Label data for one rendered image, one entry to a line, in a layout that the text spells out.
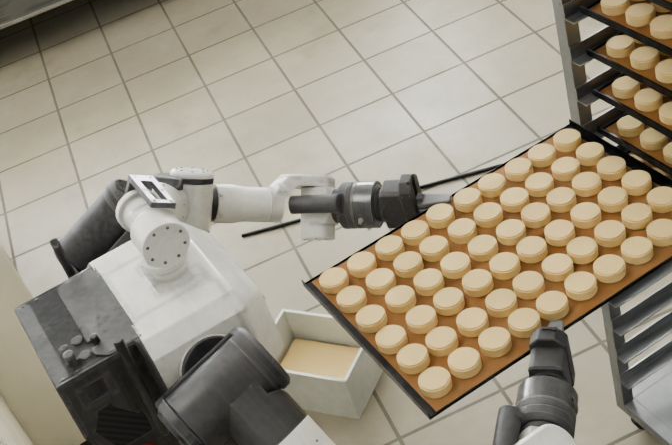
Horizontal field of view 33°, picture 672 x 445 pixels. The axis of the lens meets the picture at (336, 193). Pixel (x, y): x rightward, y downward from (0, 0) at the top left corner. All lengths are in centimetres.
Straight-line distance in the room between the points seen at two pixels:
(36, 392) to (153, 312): 159
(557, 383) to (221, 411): 52
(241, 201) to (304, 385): 110
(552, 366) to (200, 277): 52
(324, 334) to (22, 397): 84
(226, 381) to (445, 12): 338
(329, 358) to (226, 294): 169
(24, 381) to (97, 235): 136
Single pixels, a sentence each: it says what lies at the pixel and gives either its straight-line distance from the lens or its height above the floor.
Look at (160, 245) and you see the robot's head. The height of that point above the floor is 142.
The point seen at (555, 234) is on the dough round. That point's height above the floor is 102.
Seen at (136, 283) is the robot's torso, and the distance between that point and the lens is 157.
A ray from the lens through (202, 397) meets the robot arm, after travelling 139.
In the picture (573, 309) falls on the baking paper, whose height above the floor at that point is 100.
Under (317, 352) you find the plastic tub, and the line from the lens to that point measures 320.
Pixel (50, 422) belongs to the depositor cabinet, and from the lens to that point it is 316.
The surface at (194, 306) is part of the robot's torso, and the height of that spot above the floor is 133.
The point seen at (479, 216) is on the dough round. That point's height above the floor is 102.
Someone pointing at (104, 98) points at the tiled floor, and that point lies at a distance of 484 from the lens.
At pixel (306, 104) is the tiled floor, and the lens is 430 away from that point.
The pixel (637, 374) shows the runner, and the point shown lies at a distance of 273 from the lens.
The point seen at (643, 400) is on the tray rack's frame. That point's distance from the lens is 278.
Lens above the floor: 229
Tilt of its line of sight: 37 degrees down
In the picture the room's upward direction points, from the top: 19 degrees counter-clockwise
